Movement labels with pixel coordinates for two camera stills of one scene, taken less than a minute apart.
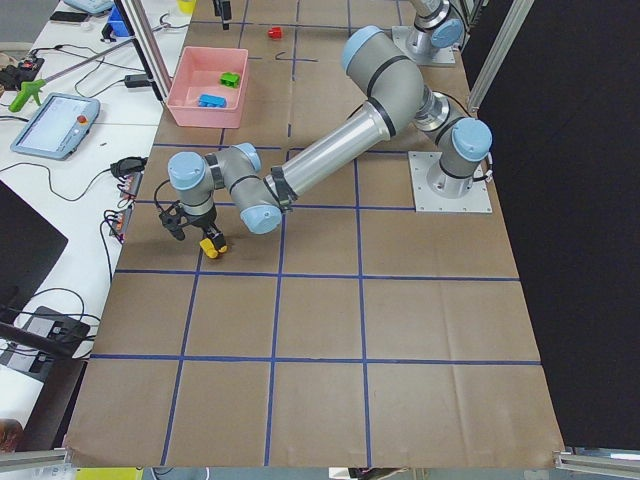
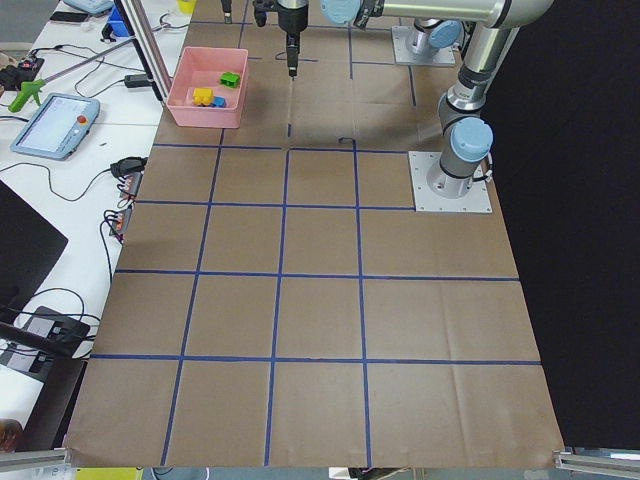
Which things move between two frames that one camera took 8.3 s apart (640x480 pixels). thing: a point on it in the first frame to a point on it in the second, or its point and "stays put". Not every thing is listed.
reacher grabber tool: [33, 89] stays put
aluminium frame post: [147, 46] stays put
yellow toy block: [209, 248] to [203, 96]
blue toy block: [208, 100] stays put
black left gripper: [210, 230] to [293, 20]
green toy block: [230, 79] stays put
